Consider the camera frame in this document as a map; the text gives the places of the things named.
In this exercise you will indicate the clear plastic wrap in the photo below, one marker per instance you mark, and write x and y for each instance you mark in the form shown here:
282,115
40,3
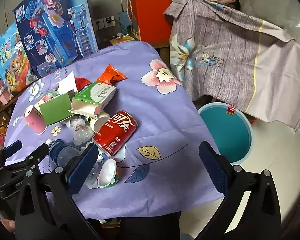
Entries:
81,130

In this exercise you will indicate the red soda can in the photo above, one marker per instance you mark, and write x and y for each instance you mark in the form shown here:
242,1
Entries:
115,132

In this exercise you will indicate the grey floral bed sheet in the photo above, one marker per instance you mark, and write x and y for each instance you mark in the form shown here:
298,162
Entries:
227,42

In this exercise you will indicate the cartoon dog toy box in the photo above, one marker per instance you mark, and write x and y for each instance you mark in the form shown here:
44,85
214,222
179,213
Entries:
12,62

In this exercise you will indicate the yellow book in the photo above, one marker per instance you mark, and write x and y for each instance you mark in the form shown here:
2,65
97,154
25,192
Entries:
121,40

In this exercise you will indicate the person's left hand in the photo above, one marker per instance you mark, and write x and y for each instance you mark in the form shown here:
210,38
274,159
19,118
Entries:
7,225

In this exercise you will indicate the white green yoghurt cup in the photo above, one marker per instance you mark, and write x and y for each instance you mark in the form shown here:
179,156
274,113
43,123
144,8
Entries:
107,173

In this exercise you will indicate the large blue toy box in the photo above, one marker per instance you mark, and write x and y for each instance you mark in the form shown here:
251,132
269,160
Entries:
52,30

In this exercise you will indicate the white green carton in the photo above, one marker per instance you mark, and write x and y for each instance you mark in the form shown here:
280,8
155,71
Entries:
95,95

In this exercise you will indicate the green white cardboard box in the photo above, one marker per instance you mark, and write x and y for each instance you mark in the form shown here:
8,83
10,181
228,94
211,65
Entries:
57,110

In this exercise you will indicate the pink toy package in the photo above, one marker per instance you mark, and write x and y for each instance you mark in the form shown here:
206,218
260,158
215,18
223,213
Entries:
1,95

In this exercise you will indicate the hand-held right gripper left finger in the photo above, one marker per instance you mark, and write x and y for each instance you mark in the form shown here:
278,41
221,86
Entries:
82,170

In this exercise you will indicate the white paper cup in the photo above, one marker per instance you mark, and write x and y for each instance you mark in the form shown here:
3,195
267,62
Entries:
100,121

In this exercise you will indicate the white wall socket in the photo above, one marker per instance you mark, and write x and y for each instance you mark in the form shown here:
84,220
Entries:
109,20
99,24

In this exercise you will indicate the teal plastic bin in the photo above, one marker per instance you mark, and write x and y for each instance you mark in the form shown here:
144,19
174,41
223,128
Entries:
222,132

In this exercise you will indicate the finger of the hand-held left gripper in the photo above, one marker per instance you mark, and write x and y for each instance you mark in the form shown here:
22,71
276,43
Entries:
38,153
13,148

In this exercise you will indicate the orange snack packet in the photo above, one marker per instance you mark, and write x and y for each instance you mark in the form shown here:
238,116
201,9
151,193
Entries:
111,76

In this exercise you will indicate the red cardboard box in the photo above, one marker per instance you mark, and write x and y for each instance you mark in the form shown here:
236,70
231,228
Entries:
150,12

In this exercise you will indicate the clear plastic bag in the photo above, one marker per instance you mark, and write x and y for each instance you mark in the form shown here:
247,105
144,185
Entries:
265,5

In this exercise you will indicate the purple floral tablecloth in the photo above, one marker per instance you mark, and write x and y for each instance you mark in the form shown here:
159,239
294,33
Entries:
152,105

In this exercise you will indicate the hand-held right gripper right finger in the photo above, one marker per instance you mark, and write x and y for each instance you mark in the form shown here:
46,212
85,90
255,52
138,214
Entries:
212,172

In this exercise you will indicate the pink paper cup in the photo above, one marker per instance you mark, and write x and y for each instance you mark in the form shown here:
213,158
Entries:
35,122

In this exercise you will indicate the clear bottle blue label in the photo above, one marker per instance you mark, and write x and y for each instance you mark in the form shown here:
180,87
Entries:
62,155

